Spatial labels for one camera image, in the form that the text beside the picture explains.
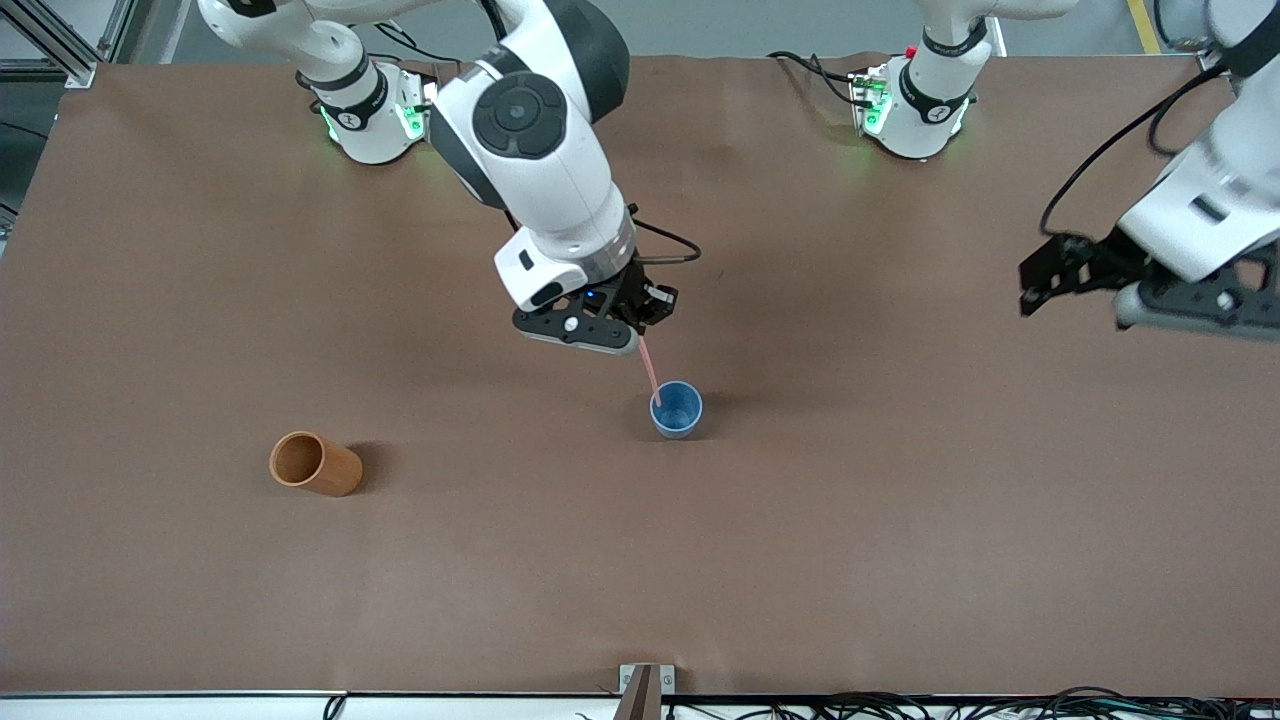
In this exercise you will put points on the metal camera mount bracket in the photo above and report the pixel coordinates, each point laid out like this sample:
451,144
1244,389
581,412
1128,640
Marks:
640,690

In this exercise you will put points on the brown cylindrical cup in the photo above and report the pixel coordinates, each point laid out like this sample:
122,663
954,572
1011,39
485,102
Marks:
340,475

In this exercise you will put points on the aluminium frame profile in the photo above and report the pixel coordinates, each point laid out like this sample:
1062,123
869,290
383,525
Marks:
60,50

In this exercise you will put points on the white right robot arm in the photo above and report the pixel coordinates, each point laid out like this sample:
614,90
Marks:
560,180

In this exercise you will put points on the pink chopstick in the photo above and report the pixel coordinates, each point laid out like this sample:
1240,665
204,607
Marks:
650,372

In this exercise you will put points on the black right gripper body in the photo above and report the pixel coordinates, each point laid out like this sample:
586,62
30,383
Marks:
630,296

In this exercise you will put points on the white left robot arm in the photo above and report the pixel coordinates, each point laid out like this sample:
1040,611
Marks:
925,110

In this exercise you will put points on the brown table cover sheet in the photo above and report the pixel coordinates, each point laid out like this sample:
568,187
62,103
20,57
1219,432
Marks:
640,560

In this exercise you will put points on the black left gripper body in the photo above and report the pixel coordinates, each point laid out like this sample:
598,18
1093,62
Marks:
1097,262

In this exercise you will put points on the white table edge rail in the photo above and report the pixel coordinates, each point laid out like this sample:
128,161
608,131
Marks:
150,708

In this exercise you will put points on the blue cup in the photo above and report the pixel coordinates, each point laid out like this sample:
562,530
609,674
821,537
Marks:
682,426

